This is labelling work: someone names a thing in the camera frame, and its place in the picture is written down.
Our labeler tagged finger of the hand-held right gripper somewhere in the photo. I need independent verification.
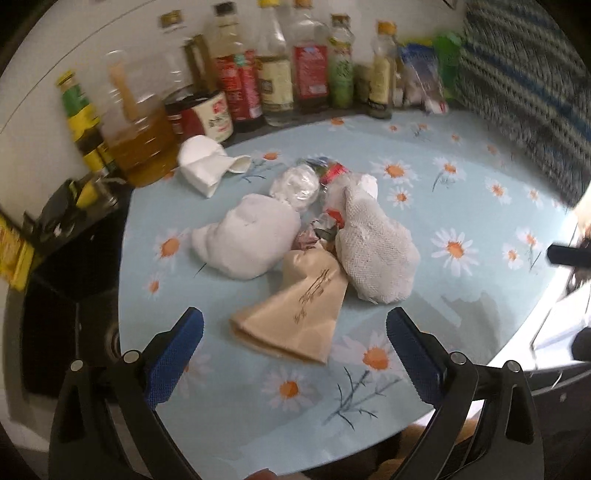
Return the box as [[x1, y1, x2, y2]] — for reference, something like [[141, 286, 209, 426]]
[[546, 244, 591, 268]]

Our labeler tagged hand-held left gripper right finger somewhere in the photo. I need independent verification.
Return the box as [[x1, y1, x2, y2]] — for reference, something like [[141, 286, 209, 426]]
[[386, 306, 549, 480]]

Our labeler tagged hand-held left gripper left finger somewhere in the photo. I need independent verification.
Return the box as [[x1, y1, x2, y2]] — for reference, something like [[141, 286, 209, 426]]
[[48, 306, 205, 480]]

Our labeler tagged white mesh paper towel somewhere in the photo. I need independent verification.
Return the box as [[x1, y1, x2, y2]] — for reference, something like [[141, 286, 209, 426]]
[[323, 173, 422, 305]]

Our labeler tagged beige paper bag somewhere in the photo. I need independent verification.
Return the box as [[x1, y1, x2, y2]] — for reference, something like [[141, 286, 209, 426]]
[[229, 249, 349, 366]]

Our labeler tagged white tissue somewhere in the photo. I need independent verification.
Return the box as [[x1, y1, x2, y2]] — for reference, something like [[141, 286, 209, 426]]
[[191, 194, 303, 280]]

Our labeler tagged candy wrapper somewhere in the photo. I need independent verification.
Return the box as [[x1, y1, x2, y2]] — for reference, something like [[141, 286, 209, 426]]
[[295, 210, 347, 252]]

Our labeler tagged white napkin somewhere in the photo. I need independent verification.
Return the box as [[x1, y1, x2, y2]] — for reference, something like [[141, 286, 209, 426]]
[[178, 135, 252, 199]]

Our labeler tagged green and red snack packet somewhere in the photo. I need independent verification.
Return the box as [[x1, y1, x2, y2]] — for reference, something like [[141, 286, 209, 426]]
[[302, 157, 352, 190]]

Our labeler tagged daisy print blue tablecloth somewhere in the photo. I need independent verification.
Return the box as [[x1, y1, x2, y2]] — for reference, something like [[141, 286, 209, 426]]
[[115, 113, 583, 467]]

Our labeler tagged knitted grey and blue cloth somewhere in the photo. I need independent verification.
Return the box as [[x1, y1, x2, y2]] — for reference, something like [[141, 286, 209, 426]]
[[455, 0, 591, 208]]

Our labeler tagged black and yellow packet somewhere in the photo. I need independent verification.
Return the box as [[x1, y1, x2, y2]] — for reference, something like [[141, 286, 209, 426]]
[[28, 178, 116, 254]]

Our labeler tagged yellow box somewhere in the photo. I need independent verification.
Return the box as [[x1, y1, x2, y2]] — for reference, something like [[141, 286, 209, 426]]
[[0, 212, 35, 291]]

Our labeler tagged white and red packet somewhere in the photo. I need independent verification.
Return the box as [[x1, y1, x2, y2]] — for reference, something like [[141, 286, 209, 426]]
[[422, 95, 451, 115]]

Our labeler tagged large cooking oil jug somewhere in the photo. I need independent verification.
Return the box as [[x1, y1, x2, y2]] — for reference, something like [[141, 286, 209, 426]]
[[99, 48, 183, 188]]

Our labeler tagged blue and white plastic bag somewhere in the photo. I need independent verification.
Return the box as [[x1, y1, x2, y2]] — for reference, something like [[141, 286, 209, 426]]
[[397, 41, 451, 114]]

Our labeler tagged dark soy sauce jug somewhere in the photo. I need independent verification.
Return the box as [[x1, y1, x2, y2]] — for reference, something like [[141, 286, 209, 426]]
[[164, 34, 234, 144]]

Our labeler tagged green and yellow bottle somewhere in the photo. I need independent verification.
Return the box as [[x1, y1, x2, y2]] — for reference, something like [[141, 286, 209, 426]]
[[55, 69, 116, 178]]

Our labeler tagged clear bottle with beige label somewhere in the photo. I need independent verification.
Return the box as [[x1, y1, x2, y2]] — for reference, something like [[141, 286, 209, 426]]
[[367, 21, 400, 121]]

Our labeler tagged dark bottle with red label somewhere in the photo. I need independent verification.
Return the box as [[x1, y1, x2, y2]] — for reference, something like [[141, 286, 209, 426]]
[[203, 2, 266, 132]]

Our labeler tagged clear bottle with olive label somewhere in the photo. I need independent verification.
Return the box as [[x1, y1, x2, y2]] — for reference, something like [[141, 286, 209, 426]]
[[254, 0, 296, 127]]

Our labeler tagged bottle with green label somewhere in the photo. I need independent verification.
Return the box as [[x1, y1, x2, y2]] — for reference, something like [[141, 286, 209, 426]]
[[328, 14, 356, 110]]

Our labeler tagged large clear bottle red label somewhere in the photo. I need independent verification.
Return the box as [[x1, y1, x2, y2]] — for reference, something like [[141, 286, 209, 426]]
[[288, 0, 333, 114]]

